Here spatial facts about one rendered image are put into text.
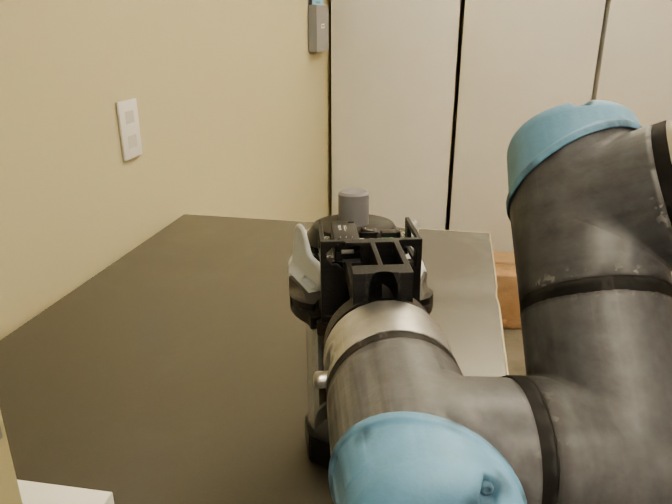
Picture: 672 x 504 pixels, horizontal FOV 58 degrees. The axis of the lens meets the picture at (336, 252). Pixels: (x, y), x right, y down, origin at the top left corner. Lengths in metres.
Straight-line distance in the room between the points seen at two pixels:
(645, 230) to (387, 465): 0.17
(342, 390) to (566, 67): 2.81
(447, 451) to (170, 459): 0.47
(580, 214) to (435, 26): 2.71
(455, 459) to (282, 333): 0.66
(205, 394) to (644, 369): 0.56
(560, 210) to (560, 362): 0.08
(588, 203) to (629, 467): 0.12
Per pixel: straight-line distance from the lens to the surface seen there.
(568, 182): 0.33
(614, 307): 0.31
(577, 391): 0.30
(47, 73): 1.10
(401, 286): 0.36
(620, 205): 0.32
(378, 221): 0.56
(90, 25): 1.21
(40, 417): 0.78
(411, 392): 0.27
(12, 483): 0.37
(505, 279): 2.86
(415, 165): 3.08
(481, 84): 3.02
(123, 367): 0.84
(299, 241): 0.51
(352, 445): 0.26
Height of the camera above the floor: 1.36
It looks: 21 degrees down
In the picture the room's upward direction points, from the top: straight up
